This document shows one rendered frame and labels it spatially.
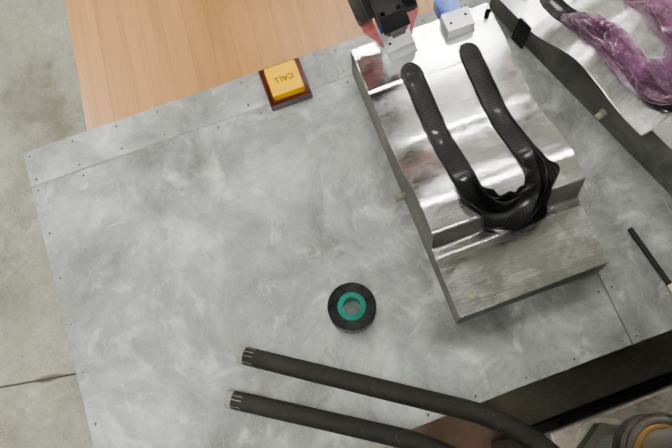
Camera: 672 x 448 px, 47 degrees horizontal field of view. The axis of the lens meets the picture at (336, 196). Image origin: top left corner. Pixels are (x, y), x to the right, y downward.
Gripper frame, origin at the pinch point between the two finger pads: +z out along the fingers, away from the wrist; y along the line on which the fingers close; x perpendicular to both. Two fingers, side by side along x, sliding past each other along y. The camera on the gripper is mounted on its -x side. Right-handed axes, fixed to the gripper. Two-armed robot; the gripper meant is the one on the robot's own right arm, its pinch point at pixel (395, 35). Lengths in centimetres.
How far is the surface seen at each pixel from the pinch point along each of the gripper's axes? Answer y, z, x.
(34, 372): -123, 71, 15
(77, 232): -65, 4, -7
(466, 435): -22, 107, -32
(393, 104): -5.1, 7.1, -7.8
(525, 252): 4.8, 21.6, -36.1
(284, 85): -21.7, 4.5, 5.1
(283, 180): -28.5, 12.1, -9.1
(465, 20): 12.1, 4.3, 0.5
